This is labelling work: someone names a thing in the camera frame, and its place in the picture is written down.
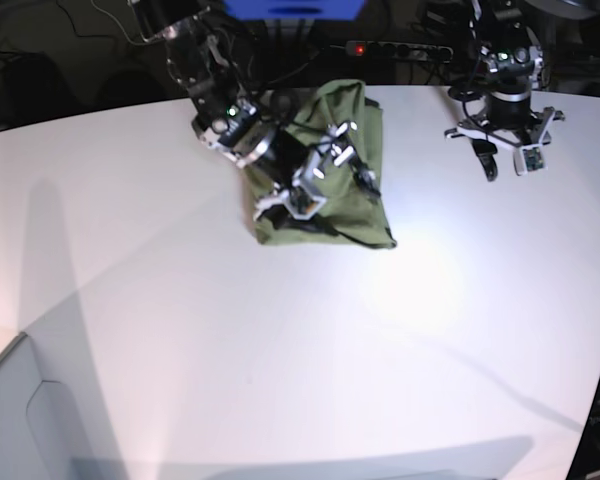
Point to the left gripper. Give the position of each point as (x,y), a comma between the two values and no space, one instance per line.
(486,135)

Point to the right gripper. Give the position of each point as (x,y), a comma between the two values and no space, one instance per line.
(291,165)

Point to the green T-shirt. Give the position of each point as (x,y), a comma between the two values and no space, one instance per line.
(349,216)

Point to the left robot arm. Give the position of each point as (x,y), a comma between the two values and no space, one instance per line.
(496,98)

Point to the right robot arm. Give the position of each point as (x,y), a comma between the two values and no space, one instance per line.
(230,118)

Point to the black power strip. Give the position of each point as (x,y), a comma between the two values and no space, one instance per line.
(396,51)

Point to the blue plastic box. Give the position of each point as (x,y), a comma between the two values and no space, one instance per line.
(294,9)

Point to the grey cabinet corner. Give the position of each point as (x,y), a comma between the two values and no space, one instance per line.
(42,433)

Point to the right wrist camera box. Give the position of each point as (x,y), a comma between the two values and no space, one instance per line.
(302,205)

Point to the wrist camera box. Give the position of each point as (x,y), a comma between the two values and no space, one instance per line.
(302,205)
(528,159)

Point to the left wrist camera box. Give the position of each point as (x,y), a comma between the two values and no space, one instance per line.
(528,159)

